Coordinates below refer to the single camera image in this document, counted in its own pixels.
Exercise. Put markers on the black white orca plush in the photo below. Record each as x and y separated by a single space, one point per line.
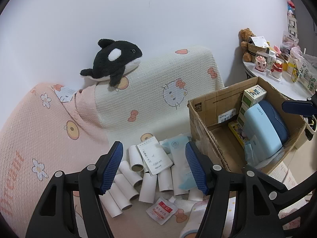
111 62

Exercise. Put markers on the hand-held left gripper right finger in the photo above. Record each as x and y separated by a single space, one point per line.
195 168

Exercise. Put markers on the pile of white paper tubes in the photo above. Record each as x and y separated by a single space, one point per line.
148 186

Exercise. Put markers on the yellow snack packet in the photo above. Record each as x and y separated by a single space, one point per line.
293 72

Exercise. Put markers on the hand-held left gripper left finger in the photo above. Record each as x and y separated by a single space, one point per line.
112 168

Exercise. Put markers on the light blue hard case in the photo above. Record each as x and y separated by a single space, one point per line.
262 129

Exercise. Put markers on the white green bottle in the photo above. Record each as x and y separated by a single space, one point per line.
271 59

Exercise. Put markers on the clear box with red figure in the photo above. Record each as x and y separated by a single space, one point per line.
276 69

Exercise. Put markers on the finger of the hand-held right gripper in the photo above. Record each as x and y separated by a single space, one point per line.
294 106

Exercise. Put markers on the brown teddy bear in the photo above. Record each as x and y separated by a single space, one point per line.
246 36

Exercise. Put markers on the green print plastic bag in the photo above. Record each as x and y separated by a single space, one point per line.
308 76

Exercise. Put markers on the clear box with pink figure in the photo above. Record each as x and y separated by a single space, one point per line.
260 63

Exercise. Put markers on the woven basket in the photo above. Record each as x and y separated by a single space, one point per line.
256 49

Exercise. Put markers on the white envelope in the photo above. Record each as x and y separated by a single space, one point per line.
257 41

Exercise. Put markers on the red label white pouch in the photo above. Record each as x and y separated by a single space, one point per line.
161 210

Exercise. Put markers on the dark blue hard case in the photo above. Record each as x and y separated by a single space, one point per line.
277 119

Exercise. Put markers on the white notepad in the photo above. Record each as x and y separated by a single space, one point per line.
154 157

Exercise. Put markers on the white round table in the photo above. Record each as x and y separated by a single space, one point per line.
289 86

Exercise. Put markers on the white cotton-print tissue pack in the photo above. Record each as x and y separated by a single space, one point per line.
179 161

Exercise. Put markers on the light blue tissue pack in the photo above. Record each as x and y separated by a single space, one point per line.
173 143

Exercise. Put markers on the yellow printed box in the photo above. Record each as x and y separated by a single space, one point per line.
236 131

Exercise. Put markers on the green white small box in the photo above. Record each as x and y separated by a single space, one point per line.
241 121
245 109
253 94

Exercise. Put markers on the cream printed bed cover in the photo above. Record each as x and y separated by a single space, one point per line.
161 74

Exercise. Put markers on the brown cardboard box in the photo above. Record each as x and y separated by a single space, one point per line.
223 148

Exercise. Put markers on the pink printed bed cover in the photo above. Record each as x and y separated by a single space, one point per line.
37 129

